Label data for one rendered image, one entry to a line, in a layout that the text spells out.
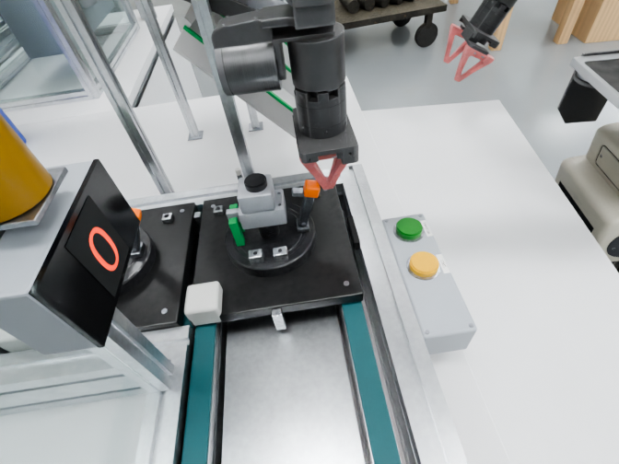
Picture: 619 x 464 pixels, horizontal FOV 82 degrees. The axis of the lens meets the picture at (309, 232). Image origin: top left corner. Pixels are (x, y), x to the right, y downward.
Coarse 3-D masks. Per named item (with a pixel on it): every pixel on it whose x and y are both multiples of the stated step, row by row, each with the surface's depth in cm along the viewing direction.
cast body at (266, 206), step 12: (240, 180) 48; (252, 180) 46; (264, 180) 46; (240, 192) 46; (252, 192) 46; (264, 192) 46; (276, 192) 50; (240, 204) 47; (252, 204) 47; (264, 204) 47; (276, 204) 49; (228, 216) 50; (240, 216) 48; (252, 216) 48; (264, 216) 49; (276, 216) 49
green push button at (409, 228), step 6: (402, 222) 55; (408, 222) 55; (414, 222) 55; (396, 228) 55; (402, 228) 55; (408, 228) 54; (414, 228) 54; (420, 228) 54; (402, 234) 54; (408, 234) 54; (414, 234) 54; (420, 234) 54
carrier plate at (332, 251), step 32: (288, 192) 63; (224, 224) 59; (320, 224) 57; (224, 256) 55; (320, 256) 53; (352, 256) 52; (224, 288) 51; (256, 288) 50; (288, 288) 50; (320, 288) 49; (352, 288) 49; (224, 320) 49
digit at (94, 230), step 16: (96, 208) 26; (80, 224) 24; (96, 224) 25; (80, 240) 23; (96, 240) 25; (112, 240) 27; (80, 256) 23; (96, 256) 25; (112, 256) 27; (96, 272) 24; (112, 272) 26; (112, 288) 26
